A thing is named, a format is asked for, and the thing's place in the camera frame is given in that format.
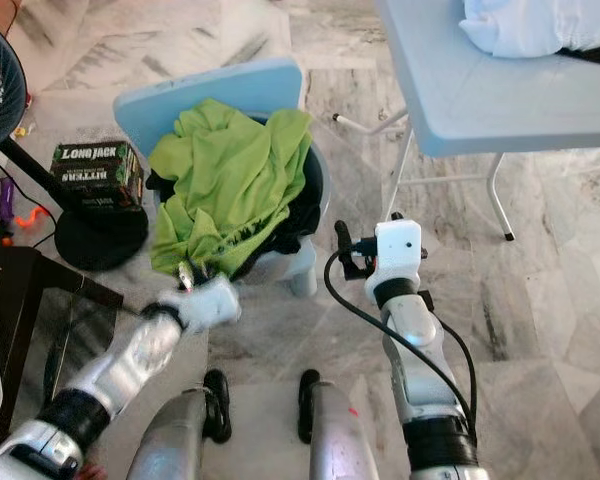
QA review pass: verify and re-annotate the green shirt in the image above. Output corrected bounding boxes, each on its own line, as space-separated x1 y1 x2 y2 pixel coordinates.
146 98 313 291

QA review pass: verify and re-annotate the dark Long Jack box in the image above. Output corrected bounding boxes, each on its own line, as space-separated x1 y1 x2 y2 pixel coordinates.
50 140 144 213

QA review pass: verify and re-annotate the light blue folding table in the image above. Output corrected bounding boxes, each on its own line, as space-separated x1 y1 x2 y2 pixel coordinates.
330 0 600 243

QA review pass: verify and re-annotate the silver left robot leg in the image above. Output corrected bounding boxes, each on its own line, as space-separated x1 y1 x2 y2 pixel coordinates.
128 370 233 480

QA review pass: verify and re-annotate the silver robot leg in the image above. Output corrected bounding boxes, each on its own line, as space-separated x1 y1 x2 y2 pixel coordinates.
298 370 381 480
128 370 233 480

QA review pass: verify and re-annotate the orange squiggle toy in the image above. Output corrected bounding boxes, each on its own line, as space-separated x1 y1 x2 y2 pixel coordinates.
17 205 53 229

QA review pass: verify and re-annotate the black glass side table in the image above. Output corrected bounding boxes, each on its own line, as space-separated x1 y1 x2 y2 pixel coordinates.
0 245 126 456

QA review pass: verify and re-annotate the silver right robot leg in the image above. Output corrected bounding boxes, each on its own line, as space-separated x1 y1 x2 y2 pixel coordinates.
298 370 381 480

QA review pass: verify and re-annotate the light blue plastic chair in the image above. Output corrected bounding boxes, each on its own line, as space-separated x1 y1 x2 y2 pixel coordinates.
112 57 333 299

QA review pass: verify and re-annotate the purple toy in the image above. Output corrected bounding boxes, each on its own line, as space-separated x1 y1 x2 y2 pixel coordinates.
0 178 18 246

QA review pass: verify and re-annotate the black electric fan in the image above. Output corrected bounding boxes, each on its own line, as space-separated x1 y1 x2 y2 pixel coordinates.
0 15 151 273

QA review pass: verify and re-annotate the white cloth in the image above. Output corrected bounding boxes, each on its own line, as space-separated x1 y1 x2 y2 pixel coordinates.
458 0 600 59

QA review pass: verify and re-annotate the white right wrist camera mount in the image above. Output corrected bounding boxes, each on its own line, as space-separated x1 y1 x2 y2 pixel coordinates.
373 220 424 291

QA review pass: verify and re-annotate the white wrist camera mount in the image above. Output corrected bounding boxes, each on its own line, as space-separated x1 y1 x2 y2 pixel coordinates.
373 220 424 291
178 275 241 334

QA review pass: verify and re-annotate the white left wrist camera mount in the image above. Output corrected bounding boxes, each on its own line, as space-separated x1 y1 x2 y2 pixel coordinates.
178 275 241 334

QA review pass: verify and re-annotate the short black right arm cable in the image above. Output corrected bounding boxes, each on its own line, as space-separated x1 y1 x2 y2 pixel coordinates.
435 315 481 411

